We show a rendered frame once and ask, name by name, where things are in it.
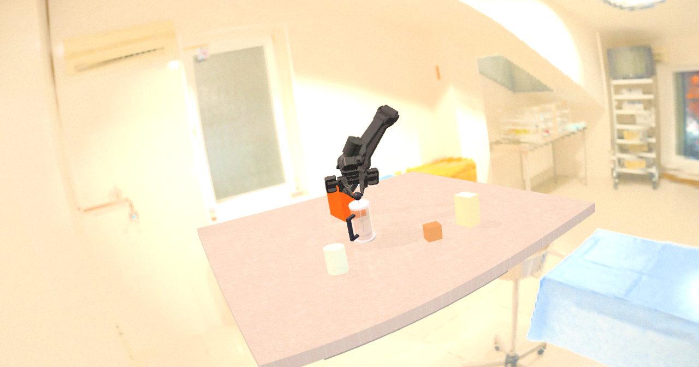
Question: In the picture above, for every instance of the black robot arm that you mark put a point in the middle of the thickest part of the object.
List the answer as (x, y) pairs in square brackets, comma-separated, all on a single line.
[(358, 151)]

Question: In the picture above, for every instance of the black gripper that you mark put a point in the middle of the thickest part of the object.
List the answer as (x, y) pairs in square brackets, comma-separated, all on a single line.
[(351, 177)]

